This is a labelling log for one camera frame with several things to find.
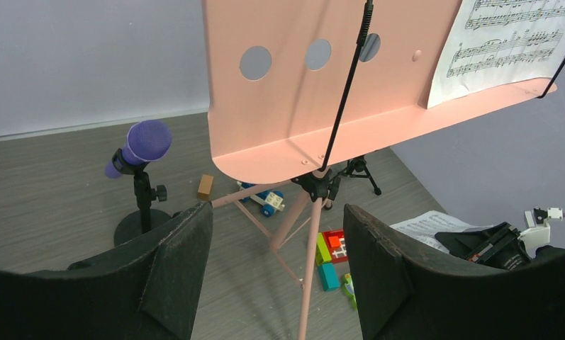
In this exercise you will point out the black round base mic stand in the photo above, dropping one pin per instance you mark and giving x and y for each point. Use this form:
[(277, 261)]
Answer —
[(146, 218)]

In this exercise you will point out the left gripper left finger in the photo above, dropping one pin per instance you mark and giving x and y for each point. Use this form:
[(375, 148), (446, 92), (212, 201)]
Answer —
[(146, 288)]

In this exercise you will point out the green monster face block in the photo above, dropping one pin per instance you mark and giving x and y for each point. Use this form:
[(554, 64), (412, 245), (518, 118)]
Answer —
[(348, 289)]

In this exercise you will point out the pink music stand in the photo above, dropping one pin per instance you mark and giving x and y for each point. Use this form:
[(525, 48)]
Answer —
[(289, 96)]

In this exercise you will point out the sheet music page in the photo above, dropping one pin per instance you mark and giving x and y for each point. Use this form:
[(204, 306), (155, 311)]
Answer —
[(497, 42), (424, 228)]

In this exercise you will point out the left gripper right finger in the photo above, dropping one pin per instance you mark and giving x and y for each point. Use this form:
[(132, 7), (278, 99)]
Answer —
[(408, 290)]

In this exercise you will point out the red window toy block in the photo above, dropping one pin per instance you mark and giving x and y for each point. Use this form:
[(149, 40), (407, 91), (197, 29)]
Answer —
[(335, 243)]

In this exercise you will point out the purple microphone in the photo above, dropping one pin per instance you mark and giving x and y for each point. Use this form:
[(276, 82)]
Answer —
[(146, 141)]

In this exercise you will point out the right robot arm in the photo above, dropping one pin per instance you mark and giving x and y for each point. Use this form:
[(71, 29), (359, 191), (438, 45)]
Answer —
[(548, 259)]

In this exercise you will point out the teal toy block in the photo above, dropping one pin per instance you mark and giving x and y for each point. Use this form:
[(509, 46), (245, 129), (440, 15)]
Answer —
[(328, 277)]

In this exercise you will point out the lime green toy block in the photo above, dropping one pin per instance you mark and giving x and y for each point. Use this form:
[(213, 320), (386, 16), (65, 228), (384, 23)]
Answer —
[(322, 253)]

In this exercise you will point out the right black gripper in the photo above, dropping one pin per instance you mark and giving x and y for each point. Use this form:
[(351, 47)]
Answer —
[(494, 246)]

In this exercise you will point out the blue white toy car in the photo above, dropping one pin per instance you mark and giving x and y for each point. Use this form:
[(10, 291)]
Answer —
[(271, 201)]

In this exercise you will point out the black tripod mic stand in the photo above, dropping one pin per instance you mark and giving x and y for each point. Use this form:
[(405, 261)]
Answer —
[(357, 168)]

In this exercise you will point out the brown wooden block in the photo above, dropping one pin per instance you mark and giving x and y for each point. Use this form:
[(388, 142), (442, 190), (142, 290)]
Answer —
[(205, 187)]

